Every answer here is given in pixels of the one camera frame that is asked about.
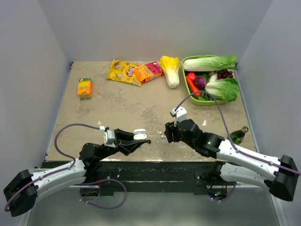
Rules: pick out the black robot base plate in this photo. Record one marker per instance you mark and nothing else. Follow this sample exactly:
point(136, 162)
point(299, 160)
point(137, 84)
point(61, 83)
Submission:
point(156, 177)

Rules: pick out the orange yellow sponge pack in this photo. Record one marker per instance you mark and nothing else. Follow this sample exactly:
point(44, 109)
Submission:
point(85, 87)

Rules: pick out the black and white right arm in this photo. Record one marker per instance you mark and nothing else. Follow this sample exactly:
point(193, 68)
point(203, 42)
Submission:
point(278, 175)

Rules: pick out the white earbud charging case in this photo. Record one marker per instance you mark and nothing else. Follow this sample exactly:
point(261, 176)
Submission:
point(139, 134)

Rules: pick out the long green white cabbage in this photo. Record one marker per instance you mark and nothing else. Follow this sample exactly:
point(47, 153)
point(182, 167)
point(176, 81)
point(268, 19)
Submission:
point(206, 63)

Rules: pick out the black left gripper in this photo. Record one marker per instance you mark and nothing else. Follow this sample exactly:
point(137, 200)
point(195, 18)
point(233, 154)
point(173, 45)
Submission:
point(126, 144)

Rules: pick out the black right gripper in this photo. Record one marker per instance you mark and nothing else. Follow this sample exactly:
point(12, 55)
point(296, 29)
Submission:
point(171, 128)

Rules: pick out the red apple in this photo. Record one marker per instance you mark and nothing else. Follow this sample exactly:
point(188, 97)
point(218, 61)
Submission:
point(191, 76)

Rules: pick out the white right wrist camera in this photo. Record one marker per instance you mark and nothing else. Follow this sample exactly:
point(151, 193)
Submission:
point(180, 114)

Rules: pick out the orange pink snack box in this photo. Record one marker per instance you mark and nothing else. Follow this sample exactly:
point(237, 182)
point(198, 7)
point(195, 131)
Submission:
point(148, 72)

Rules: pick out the green leafy bok choy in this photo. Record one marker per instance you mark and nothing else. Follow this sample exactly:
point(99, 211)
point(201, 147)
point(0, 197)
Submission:
point(222, 89)

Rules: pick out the yellow white napa cabbage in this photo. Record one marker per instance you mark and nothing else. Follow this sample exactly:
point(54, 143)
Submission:
point(170, 68)

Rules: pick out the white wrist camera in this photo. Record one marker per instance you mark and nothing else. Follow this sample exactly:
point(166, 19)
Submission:
point(108, 136)
point(180, 114)

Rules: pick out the purple red onion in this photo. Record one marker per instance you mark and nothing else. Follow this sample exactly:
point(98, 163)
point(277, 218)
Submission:
point(200, 82)

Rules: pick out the purple grapes bunch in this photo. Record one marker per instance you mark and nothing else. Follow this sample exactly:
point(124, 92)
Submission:
point(223, 74)

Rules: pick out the orange red pepper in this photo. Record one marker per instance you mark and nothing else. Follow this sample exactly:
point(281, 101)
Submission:
point(192, 87)

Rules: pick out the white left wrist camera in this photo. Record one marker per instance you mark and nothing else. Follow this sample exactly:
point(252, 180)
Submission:
point(108, 136)

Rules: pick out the green glass bottle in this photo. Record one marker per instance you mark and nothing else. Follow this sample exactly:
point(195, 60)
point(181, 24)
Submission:
point(239, 135)

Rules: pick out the yellow chips bag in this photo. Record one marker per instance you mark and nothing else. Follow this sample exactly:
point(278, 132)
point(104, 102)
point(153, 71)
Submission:
point(122, 71)

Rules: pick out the green plastic basket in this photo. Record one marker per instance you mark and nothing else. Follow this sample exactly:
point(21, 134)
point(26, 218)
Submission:
point(205, 98)

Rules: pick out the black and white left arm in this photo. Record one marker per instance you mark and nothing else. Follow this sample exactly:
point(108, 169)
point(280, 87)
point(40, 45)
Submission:
point(90, 155)

